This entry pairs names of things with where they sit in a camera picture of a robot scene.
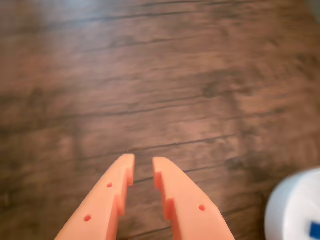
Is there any blue cube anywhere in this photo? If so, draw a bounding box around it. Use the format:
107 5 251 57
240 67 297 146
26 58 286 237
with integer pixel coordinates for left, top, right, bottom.
309 220 320 239

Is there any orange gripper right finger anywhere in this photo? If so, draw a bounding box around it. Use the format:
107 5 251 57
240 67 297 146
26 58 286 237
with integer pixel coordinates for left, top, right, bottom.
152 156 236 240

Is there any white bowl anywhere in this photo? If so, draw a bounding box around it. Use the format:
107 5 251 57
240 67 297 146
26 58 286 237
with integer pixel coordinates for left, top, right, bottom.
264 167 320 240

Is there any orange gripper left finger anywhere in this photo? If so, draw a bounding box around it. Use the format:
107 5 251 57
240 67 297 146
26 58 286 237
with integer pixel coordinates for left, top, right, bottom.
54 153 136 240

